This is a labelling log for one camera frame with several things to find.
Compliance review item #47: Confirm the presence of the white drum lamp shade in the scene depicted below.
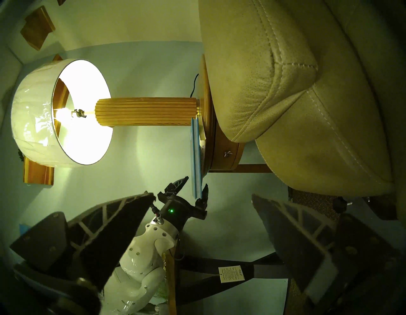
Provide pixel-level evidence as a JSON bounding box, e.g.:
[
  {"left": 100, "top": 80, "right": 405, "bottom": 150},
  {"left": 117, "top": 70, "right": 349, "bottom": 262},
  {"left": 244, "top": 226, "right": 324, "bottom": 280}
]
[{"left": 10, "top": 59, "right": 114, "bottom": 168}]

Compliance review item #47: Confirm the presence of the round wooden side table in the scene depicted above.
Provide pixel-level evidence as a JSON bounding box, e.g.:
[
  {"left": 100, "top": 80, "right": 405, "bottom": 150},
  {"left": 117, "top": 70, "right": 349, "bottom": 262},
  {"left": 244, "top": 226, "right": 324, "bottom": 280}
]
[{"left": 194, "top": 54, "right": 274, "bottom": 174}]

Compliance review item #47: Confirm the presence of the lit light bulb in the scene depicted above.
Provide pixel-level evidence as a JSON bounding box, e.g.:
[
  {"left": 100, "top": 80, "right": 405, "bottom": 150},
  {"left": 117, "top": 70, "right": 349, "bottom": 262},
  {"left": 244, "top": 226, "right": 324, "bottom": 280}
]
[{"left": 53, "top": 108, "right": 88, "bottom": 120}]

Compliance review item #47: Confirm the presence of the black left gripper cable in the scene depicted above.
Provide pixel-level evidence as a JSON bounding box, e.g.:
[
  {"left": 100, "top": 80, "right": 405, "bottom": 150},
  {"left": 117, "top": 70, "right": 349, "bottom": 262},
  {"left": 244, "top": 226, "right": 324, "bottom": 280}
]
[{"left": 149, "top": 203, "right": 164, "bottom": 224}]

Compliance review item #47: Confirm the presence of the beige leather sofa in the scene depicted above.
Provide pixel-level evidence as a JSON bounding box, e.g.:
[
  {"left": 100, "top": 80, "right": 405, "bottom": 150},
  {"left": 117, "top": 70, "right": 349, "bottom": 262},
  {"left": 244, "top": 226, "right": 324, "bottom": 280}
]
[{"left": 198, "top": 0, "right": 406, "bottom": 220}]

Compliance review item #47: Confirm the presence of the ribbed wooden lamp base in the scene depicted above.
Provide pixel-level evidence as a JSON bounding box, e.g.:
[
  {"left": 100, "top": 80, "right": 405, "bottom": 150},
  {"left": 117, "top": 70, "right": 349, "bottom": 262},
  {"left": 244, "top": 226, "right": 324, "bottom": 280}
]
[{"left": 95, "top": 97, "right": 201, "bottom": 127}]

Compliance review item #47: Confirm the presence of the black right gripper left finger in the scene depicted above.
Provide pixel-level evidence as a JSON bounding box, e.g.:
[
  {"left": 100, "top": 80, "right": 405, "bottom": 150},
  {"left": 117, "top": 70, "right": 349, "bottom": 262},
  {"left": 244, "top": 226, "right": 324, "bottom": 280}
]
[{"left": 10, "top": 191, "right": 156, "bottom": 291}]

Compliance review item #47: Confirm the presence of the blue hardcover book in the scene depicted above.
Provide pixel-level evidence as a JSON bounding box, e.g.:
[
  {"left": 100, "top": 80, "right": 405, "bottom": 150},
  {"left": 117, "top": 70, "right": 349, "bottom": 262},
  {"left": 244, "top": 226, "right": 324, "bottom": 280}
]
[{"left": 189, "top": 117, "right": 204, "bottom": 199}]

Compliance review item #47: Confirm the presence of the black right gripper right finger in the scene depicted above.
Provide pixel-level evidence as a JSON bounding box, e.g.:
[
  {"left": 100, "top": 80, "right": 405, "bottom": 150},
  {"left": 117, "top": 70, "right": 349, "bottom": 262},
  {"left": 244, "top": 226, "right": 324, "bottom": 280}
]
[{"left": 252, "top": 194, "right": 400, "bottom": 305}]

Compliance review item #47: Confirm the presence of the small wooden wall block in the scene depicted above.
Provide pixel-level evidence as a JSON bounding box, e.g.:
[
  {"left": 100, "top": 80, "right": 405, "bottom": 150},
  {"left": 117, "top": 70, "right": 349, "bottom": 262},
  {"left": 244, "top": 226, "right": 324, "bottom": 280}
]
[{"left": 20, "top": 5, "right": 56, "bottom": 51}]

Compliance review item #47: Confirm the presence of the cream paperback book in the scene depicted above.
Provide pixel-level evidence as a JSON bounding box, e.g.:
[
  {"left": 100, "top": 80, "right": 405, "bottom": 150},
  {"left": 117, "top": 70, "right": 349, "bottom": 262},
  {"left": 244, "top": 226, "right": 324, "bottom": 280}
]
[{"left": 198, "top": 132, "right": 207, "bottom": 173}]

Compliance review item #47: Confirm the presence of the white label tag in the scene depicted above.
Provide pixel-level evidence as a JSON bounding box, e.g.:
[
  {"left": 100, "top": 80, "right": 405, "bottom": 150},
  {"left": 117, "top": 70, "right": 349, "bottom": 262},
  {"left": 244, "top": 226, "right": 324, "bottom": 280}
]
[{"left": 218, "top": 265, "right": 246, "bottom": 284}]

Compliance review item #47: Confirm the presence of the black furniture frame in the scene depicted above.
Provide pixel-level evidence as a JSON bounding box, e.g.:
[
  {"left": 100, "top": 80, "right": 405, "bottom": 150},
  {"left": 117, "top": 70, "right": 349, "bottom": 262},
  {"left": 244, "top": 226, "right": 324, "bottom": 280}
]
[{"left": 176, "top": 251, "right": 290, "bottom": 307}]

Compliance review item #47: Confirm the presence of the black lamp cable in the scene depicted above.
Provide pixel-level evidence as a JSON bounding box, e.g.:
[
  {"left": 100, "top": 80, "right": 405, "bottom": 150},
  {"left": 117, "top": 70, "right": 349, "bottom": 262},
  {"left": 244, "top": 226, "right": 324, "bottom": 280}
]
[{"left": 189, "top": 73, "right": 200, "bottom": 98}]

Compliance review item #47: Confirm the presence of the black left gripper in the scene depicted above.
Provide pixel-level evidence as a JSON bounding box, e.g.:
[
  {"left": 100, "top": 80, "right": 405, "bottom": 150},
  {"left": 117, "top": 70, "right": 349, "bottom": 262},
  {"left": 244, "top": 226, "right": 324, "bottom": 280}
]
[{"left": 157, "top": 176, "right": 209, "bottom": 236}]

